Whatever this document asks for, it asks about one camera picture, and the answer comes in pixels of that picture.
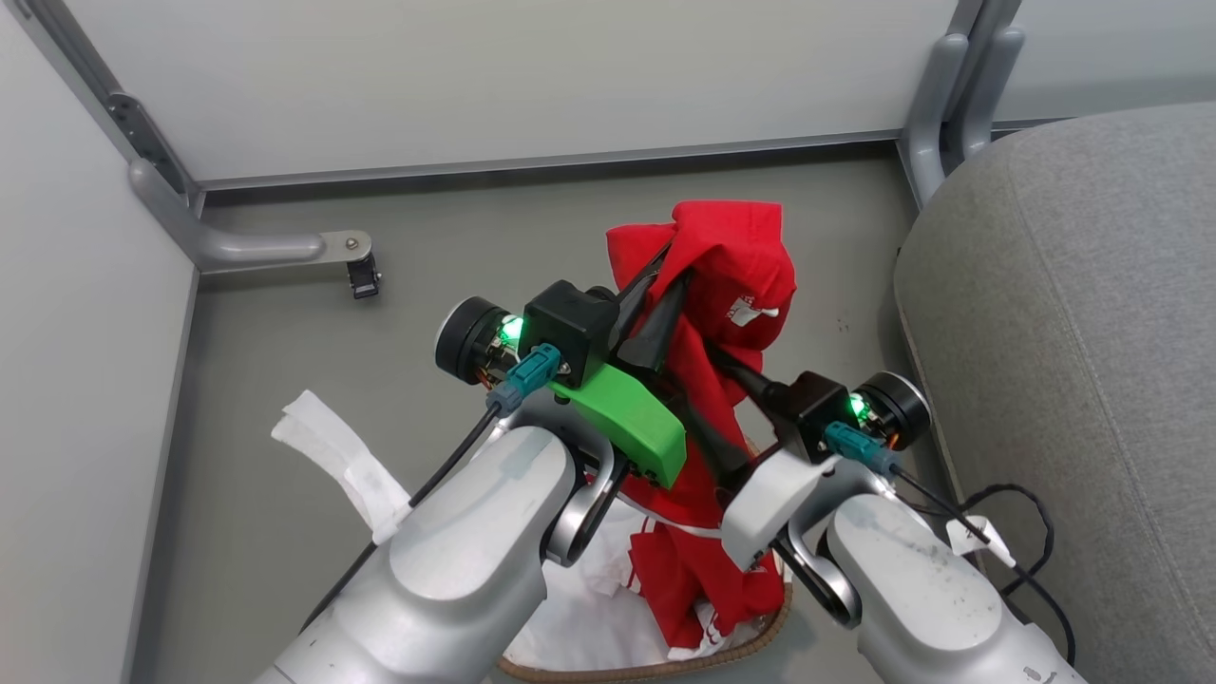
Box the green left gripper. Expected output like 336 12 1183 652
434 242 694 489

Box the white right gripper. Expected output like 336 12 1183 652
654 342 933 572

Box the red garment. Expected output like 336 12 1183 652
605 199 798 653

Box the brown woven laundry basket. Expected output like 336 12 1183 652
494 432 797 684

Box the white garment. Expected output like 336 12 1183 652
503 496 789 672

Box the black caster wheel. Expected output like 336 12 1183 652
346 254 384 301

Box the grey fabric sofa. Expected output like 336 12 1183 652
893 102 1216 684

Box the white fabric strip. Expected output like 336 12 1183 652
270 389 415 546

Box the grey partition support foot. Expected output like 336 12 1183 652
898 0 984 206
950 0 1028 161

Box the grey partition foot with caster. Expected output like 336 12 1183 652
127 157 374 277

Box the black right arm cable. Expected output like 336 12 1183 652
823 421 1079 666

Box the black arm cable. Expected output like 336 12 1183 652
823 421 1079 666
302 344 563 633

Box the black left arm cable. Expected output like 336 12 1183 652
302 344 563 633

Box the white cable tag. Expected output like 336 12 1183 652
947 515 1017 569

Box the black bracket plate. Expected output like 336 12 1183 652
105 91 193 199

